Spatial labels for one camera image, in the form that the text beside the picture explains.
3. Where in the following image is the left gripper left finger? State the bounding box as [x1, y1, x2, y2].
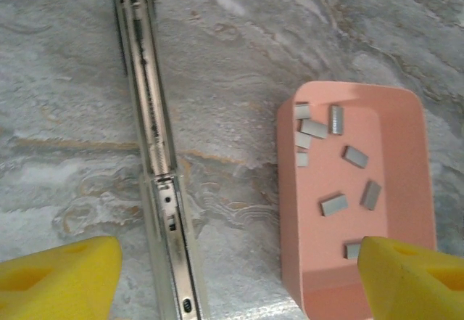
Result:
[0, 235, 123, 320]

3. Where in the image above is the pink plastic tray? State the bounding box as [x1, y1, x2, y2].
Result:
[277, 80, 438, 320]

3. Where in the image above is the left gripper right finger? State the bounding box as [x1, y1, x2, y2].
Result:
[357, 235, 464, 320]

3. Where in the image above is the silver stapler with black end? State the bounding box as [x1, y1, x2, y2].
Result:
[110, 0, 211, 320]

